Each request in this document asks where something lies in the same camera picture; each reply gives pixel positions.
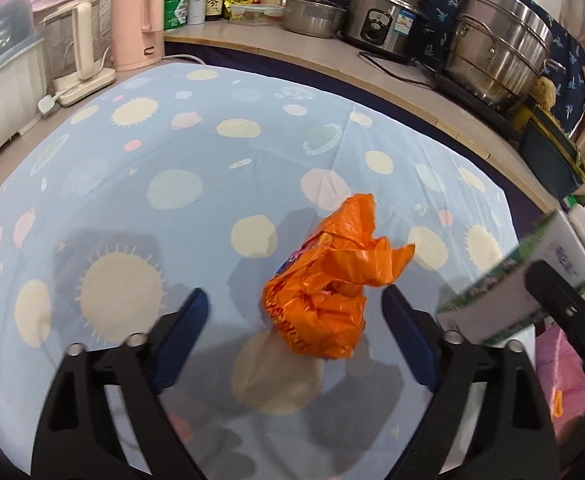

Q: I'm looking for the white power strip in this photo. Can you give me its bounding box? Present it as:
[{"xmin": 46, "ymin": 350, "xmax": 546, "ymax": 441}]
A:
[{"xmin": 57, "ymin": 67, "xmax": 117, "ymax": 107}]

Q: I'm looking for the orange plastic bag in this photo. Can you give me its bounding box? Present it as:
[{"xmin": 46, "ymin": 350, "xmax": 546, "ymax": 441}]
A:
[{"xmin": 262, "ymin": 193, "xmax": 417, "ymax": 360}]

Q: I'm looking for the small steel pot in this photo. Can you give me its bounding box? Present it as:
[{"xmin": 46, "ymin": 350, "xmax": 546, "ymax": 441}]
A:
[{"xmin": 282, "ymin": 0, "xmax": 349, "ymax": 40}]

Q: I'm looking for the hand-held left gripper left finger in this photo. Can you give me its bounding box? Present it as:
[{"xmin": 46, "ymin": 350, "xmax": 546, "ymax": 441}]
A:
[{"xmin": 31, "ymin": 287, "xmax": 209, "ymax": 480}]

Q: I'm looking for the pink electric kettle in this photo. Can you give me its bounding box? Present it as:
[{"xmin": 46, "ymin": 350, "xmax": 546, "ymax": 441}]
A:
[{"xmin": 111, "ymin": 0, "xmax": 168, "ymax": 73}]

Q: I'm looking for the black induction cooker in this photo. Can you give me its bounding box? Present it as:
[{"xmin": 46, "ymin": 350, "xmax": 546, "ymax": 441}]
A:
[{"xmin": 434, "ymin": 70, "xmax": 529, "ymax": 134}]

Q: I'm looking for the white glass kettle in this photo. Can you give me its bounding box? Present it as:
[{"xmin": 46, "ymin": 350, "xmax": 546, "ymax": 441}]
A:
[{"xmin": 40, "ymin": 1, "xmax": 112, "ymax": 93}]

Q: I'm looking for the steel rice cooker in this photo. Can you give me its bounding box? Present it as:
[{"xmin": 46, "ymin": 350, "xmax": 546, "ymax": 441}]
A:
[{"xmin": 341, "ymin": 0, "xmax": 431, "ymax": 64}]

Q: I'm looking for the pink trash bin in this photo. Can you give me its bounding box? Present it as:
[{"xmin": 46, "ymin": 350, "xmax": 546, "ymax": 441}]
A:
[{"xmin": 535, "ymin": 322, "xmax": 585, "ymax": 412}]

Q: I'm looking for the blue dotted tablecloth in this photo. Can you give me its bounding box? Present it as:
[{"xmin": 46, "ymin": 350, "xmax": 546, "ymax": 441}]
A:
[{"xmin": 0, "ymin": 57, "xmax": 538, "ymax": 480}]

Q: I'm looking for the green white milk carton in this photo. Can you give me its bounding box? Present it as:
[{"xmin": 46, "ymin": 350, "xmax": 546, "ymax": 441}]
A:
[{"xmin": 435, "ymin": 208, "xmax": 585, "ymax": 347}]

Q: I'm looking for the white dish rack box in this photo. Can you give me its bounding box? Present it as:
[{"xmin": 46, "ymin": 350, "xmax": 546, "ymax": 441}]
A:
[{"xmin": 0, "ymin": 0, "xmax": 49, "ymax": 179}]

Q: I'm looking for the yellow packet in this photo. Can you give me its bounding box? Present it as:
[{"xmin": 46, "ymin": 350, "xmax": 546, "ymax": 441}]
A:
[{"xmin": 224, "ymin": 0, "xmax": 256, "ymax": 20}]

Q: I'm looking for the yellow scrubber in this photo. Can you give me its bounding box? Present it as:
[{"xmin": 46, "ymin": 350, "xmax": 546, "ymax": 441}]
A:
[{"xmin": 529, "ymin": 77, "xmax": 559, "ymax": 109}]

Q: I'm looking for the clear glass container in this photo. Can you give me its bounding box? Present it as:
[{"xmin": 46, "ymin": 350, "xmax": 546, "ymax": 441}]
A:
[{"xmin": 230, "ymin": 4, "xmax": 286, "ymax": 26}]

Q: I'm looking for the green label can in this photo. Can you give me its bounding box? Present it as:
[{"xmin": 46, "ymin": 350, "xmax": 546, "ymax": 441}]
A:
[{"xmin": 165, "ymin": 0, "xmax": 191, "ymax": 31}]

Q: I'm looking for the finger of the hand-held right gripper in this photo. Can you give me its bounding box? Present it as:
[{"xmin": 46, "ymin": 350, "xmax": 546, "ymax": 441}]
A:
[{"xmin": 524, "ymin": 258, "xmax": 585, "ymax": 402}]

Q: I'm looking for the dark green basin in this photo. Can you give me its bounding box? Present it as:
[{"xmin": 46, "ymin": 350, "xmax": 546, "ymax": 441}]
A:
[{"xmin": 517, "ymin": 105, "xmax": 585, "ymax": 197}]

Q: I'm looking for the large steel steamer pot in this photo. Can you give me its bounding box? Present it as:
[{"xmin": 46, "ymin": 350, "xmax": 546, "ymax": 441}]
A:
[{"xmin": 441, "ymin": 0, "xmax": 569, "ymax": 114}]

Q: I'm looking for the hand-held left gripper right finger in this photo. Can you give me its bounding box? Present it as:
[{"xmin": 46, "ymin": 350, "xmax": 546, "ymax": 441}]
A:
[{"xmin": 381, "ymin": 284, "xmax": 559, "ymax": 480}]

